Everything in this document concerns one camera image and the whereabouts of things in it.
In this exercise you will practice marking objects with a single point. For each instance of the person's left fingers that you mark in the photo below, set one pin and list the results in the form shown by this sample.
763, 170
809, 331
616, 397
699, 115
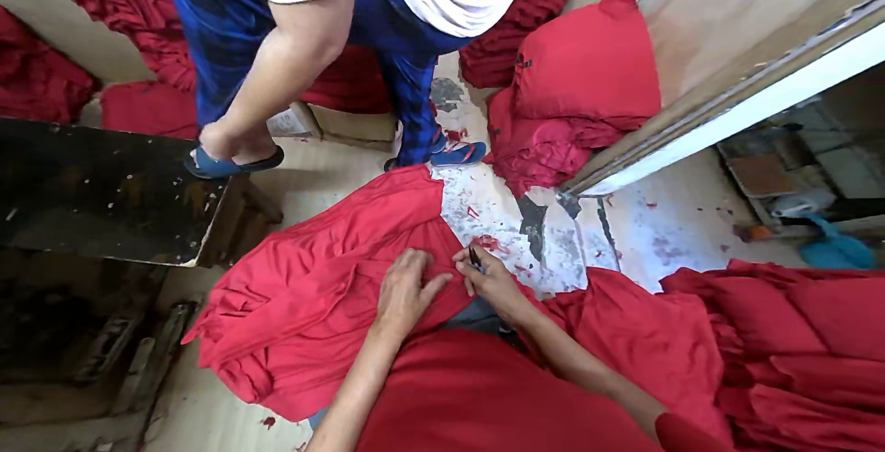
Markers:
414, 258

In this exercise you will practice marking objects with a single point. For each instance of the pile of red garments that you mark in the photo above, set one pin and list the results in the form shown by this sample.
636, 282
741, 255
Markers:
34, 75
349, 82
138, 16
529, 9
802, 348
539, 151

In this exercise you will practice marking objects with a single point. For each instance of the brown cardboard box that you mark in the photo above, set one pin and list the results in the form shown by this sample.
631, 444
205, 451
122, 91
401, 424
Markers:
352, 126

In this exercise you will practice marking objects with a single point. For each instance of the dark metal rack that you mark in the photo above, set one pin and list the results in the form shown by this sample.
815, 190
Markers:
104, 348

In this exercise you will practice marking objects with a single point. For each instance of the person's left thumb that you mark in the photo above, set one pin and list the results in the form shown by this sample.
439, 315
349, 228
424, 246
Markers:
435, 287

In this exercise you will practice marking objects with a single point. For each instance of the person's right hand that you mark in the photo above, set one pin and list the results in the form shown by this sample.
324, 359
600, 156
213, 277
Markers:
502, 289

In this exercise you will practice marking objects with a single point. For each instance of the stuffed red fabric bundle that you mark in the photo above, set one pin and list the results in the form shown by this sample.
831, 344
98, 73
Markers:
588, 65

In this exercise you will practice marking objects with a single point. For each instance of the dark shelf with items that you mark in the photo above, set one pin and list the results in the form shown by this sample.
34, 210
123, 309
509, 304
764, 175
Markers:
816, 155

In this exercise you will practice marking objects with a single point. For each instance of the person's right forearm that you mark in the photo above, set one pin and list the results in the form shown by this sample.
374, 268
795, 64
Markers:
588, 365

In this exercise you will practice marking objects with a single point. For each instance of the person's left forearm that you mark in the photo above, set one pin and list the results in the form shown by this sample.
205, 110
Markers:
361, 390

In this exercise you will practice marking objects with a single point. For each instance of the black wooden bench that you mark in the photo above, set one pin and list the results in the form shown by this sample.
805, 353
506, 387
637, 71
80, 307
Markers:
104, 189

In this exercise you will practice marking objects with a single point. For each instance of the small black thread snips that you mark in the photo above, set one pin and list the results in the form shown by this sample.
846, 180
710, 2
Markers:
474, 256

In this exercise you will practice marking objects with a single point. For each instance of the white and brown door frame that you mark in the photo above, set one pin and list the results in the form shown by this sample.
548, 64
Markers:
726, 103

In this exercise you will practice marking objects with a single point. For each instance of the person's right fingers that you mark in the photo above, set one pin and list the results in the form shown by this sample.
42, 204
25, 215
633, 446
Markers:
482, 269

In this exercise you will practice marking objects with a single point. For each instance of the red fabric garment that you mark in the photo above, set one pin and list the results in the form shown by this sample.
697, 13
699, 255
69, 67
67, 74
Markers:
297, 286

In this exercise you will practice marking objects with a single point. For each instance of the person's left hand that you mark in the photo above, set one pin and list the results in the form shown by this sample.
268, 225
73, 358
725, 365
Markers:
400, 293

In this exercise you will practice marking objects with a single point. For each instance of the loose red cloth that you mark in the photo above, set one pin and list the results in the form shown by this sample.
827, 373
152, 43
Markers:
650, 341

